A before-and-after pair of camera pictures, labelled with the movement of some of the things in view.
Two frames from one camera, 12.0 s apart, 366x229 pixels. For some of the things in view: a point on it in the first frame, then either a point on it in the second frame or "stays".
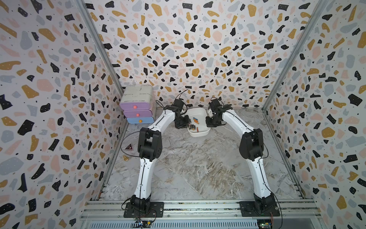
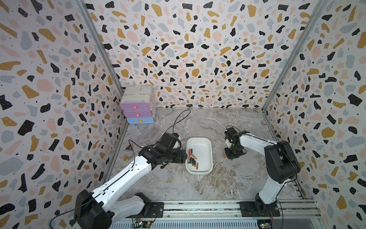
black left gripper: (185, 124) → (181, 157)
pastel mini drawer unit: (137, 104) stays
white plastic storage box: (198, 116) → (202, 150)
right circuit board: (264, 223) stays
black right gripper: (208, 124) → (228, 156)
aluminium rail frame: (108, 214) stays
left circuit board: (141, 224) stays
